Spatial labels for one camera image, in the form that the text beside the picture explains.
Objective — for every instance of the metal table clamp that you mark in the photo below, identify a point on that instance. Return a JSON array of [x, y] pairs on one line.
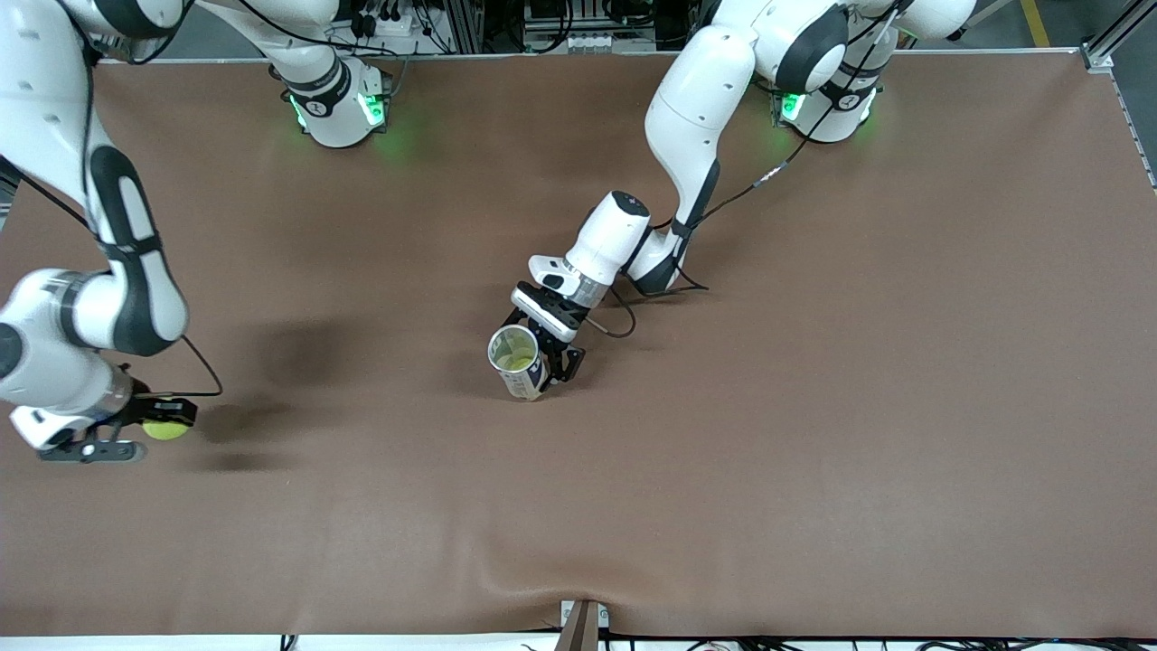
[[578, 628]]

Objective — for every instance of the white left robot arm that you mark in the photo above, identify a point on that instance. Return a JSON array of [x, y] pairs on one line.
[[696, 117]]

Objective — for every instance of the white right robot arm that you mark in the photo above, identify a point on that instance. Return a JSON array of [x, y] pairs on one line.
[[126, 271]]

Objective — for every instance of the white connector block row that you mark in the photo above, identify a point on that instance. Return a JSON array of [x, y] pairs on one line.
[[587, 42]]

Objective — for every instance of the brown table mat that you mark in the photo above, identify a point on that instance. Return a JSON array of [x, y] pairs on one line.
[[813, 506]]

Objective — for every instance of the white power strip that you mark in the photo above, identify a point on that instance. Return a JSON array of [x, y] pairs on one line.
[[389, 25]]

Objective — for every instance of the metal corner bracket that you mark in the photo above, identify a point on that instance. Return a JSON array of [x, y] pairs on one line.
[[1096, 56]]

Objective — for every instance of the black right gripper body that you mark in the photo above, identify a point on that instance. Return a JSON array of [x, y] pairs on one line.
[[143, 411]]

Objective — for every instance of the clear tennis ball can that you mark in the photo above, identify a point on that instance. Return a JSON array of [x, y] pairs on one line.
[[524, 384]]

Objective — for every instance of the yellow tennis ball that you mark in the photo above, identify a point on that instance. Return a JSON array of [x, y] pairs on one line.
[[517, 363], [165, 431]]

